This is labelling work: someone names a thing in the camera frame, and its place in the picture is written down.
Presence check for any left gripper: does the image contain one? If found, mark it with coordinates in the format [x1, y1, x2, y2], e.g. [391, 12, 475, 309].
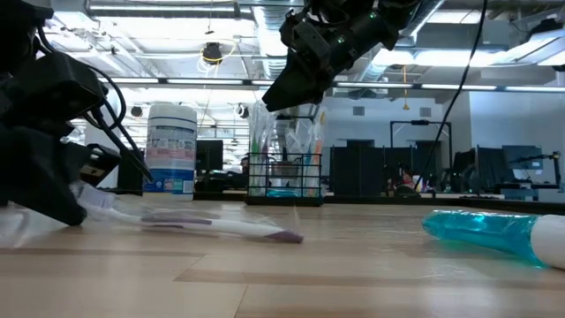
[0, 52, 123, 226]

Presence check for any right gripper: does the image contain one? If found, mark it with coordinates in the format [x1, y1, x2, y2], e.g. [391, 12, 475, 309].
[262, 0, 398, 113]

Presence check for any grey white toothbrush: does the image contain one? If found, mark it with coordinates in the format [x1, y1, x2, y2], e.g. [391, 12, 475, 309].
[259, 101, 278, 198]

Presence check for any black cabinet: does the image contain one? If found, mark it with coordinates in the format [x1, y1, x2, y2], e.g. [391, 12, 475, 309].
[117, 148, 146, 191]

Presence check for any black monitor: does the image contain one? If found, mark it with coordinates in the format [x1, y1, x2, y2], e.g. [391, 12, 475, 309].
[196, 140, 225, 172]

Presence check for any white wipes canister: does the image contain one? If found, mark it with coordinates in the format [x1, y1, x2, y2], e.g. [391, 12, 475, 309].
[141, 102, 199, 203]

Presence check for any person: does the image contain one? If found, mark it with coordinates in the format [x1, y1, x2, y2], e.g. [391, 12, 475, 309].
[388, 165, 418, 195]

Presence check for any grey desk monitor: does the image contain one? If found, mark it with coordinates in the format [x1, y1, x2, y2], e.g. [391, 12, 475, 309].
[501, 144, 545, 171]

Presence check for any silver ventilation duct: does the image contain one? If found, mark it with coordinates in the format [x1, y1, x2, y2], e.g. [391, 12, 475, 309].
[253, 0, 305, 107]

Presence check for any long ceiling light rail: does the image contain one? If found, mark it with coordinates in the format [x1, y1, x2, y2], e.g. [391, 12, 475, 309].
[99, 75, 565, 93]

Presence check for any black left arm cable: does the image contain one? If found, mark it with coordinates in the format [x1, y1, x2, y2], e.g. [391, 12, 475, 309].
[37, 26, 154, 183]

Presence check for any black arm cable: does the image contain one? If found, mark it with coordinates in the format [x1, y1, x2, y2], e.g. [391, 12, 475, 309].
[37, 26, 154, 183]
[414, 0, 489, 191]

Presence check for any black ceiling camera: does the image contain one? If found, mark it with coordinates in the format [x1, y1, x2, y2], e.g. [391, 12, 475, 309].
[200, 37, 239, 74]

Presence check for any black wire holder basket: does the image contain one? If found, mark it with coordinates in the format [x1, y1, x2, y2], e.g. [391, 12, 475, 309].
[245, 152, 326, 208]

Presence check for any black partition wall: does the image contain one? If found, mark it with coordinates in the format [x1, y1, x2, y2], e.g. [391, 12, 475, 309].
[329, 140, 447, 195]

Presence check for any yellow hanging cord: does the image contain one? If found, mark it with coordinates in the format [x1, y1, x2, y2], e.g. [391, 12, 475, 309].
[401, 64, 410, 111]

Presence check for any black metal stand frame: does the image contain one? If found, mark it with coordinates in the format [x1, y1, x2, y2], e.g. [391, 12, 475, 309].
[389, 118, 455, 149]

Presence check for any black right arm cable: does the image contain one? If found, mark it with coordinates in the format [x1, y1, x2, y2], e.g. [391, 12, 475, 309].
[414, 0, 489, 191]

